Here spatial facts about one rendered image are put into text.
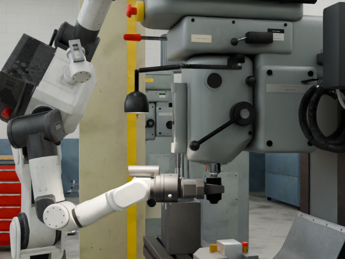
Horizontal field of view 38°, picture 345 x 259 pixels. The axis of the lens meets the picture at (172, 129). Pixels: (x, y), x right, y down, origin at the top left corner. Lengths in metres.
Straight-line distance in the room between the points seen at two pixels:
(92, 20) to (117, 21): 1.46
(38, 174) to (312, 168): 0.90
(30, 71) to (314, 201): 1.04
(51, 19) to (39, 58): 8.94
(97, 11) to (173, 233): 0.83
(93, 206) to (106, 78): 1.75
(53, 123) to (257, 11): 0.70
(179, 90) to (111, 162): 1.77
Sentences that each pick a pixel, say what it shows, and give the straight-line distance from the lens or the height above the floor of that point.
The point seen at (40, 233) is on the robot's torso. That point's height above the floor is 1.01.
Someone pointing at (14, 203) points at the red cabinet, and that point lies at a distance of 6.01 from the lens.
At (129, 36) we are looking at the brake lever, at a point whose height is 1.70.
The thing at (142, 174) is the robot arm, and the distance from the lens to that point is 1.54.
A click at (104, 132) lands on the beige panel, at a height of 1.38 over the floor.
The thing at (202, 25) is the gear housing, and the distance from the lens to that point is 1.44.
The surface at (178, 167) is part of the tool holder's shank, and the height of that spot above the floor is 1.26.
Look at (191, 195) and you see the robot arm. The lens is 1.51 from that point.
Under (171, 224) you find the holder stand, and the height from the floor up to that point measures 1.07.
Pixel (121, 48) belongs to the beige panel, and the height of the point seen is 1.92.
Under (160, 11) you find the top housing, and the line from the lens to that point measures 1.42.
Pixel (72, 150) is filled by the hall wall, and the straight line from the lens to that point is 10.47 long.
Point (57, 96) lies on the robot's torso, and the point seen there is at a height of 1.52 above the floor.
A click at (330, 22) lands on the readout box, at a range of 1.34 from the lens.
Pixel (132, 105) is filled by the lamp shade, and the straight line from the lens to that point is 1.42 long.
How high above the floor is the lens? 1.41
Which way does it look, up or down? level
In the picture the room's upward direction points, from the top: straight up
